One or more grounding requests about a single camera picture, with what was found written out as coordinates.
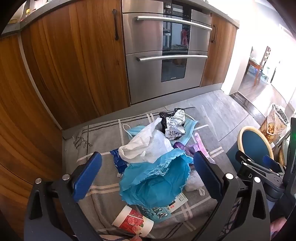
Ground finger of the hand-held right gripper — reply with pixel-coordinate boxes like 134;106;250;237
235;150;286;180
263;154;285;173

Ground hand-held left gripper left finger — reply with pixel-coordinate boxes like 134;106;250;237
24;152;103;241

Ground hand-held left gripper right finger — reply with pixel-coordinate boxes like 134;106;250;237
193;151;271;241

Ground clear plastic bag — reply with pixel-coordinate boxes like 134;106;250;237
185;171;206;197

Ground blue bin with beige rim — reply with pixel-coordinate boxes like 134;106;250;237
238;126;275;164

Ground white green cardboard box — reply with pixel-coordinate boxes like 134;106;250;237
170;192;188;209

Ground pink packet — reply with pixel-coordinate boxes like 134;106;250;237
190;133;214;163

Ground dark blue snack wrapper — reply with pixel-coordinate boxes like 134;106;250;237
110;149;129;178

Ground purple tube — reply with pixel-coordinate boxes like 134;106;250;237
173;141;197;158

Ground blue paper bag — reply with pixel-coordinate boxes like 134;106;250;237
119;149;193;209

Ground blue face mask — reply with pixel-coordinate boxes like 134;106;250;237
122;124;148;139
180;116;199;145

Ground black white wrapper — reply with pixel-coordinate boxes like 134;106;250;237
159;108;186;141

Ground teal printed packet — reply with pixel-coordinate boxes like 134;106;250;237
139;205;173;224

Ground red floral paper cup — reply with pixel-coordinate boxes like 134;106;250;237
112;205;154;238

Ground white plastic bag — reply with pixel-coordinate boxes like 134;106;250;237
118;117;174;164

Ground plastic bag of food scraps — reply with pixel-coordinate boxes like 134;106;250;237
259;103;289;142

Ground grey checked floor mat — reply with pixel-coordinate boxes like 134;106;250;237
62;107;241;241

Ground plaid pajama pants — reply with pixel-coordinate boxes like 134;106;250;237
99;202;243;241

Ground wooden corner cabinet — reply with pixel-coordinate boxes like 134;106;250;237
0;35;64;241

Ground wooden dining table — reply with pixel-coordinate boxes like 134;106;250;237
245;56;262;75

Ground wooden chair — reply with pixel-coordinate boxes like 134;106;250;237
253;46;271;87

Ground narrow wooden cabinet door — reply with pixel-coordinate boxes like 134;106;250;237
200;14;238;88

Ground stainless steel built-in oven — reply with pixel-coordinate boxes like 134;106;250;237
121;0;213;105

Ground wide wooden cabinet door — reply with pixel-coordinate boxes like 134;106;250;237
21;0;130;130

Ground steel oven door handle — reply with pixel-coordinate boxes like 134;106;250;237
136;55;208;62
136;16;213;31

